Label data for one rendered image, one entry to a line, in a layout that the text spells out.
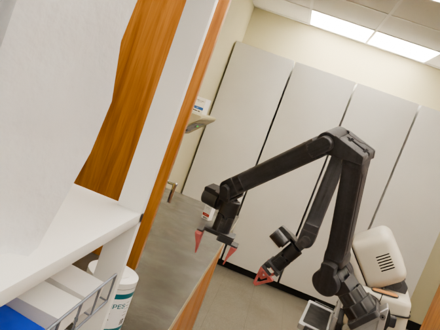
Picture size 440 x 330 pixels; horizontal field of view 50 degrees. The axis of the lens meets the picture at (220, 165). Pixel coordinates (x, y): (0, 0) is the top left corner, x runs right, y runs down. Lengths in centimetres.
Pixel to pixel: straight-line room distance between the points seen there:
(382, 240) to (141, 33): 99
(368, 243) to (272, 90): 342
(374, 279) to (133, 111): 92
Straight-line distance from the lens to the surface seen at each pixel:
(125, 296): 124
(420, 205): 493
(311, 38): 527
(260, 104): 475
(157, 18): 164
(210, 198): 152
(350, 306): 136
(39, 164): 50
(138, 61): 164
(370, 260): 147
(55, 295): 74
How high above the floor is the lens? 158
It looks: 7 degrees down
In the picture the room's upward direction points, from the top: 20 degrees clockwise
